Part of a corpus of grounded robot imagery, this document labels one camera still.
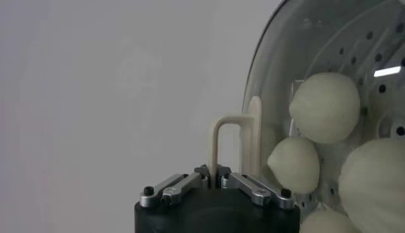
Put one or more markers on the white steamed baozi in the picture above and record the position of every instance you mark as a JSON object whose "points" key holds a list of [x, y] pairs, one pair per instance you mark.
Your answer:
{"points": [[294, 164], [324, 107], [373, 190], [326, 224]]}

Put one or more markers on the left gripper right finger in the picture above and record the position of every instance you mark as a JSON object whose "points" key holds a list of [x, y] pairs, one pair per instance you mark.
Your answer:
{"points": [[253, 186]]}

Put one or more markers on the perforated steel steamer basket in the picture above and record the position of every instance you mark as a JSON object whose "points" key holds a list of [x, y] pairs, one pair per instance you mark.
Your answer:
{"points": [[379, 41]]}

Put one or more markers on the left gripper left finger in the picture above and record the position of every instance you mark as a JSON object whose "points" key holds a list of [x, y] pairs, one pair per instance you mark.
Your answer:
{"points": [[180, 186]]}

